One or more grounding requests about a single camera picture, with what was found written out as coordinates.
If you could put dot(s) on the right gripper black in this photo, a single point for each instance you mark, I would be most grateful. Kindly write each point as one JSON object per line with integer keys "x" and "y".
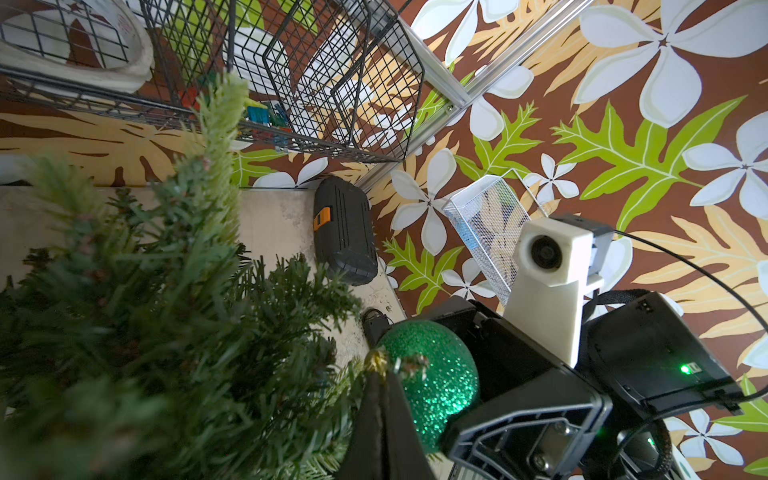
{"x": 549, "y": 380}

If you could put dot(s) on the black wire basket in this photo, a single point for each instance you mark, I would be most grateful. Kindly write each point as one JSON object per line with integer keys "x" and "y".
{"x": 337, "y": 78}

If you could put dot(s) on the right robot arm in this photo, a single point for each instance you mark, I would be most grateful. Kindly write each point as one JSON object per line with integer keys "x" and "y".
{"x": 631, "y": 449}

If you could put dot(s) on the green glitter ball ornament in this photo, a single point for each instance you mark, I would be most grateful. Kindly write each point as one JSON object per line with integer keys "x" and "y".
{"x": 444, "y": 387}

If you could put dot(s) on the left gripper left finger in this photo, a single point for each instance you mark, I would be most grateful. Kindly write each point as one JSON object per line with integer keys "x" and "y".
{"x": 365, "y": 455}

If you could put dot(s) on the white mesh basket right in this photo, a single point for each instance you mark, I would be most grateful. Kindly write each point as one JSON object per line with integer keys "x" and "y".
{"x": 489, "y": 217}

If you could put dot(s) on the small green christmas tree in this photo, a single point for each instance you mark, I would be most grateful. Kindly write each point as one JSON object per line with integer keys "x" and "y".
{"x": 149, "y": 345}

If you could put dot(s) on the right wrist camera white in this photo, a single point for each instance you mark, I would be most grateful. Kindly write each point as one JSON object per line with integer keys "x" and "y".
{"x": 559, "y": 260}

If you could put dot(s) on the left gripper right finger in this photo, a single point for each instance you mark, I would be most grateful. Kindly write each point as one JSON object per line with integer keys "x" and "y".
{"x": 404, "y": 457}

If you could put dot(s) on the black hard case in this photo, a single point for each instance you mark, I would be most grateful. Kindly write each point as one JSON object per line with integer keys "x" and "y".
{"x": 343, "y": 231}

